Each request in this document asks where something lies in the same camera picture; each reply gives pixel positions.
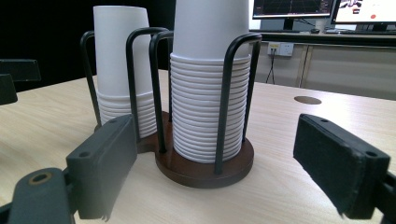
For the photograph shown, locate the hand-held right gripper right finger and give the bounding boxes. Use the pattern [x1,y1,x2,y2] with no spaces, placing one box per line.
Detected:
[292,113,392,219]

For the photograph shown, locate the computer monitor dark screen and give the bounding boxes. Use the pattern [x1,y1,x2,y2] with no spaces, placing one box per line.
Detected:
[252,0,334,32]

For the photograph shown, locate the short stack of white cups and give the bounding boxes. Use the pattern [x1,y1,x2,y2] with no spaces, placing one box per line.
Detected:
[92,5,159,140]

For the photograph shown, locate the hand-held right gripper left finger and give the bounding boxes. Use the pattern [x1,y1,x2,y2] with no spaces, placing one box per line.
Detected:
[65,114,138,221]

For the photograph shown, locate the black keyboard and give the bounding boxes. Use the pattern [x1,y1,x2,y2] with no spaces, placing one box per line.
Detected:
[249,28,302,35]
[340,29,396,36]

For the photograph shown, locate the wooden cup rack black wires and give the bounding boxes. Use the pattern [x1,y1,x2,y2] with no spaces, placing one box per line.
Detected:
[79,26,263,189]

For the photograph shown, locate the tall stack of white cups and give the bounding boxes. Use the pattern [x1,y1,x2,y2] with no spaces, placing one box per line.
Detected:
[169,0,252,165]

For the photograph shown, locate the black power cable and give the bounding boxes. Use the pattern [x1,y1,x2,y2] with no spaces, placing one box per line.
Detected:
[265,48,277,85]

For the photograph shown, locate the computer monitor white screen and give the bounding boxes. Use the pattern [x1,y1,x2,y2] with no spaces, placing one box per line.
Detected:
[331,0,396,32]

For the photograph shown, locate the dark-topped office desk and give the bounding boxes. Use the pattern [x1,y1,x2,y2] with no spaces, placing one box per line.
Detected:
[248,29,396,101]

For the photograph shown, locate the white wall socket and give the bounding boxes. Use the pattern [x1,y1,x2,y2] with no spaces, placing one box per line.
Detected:
[267,41,295,58]

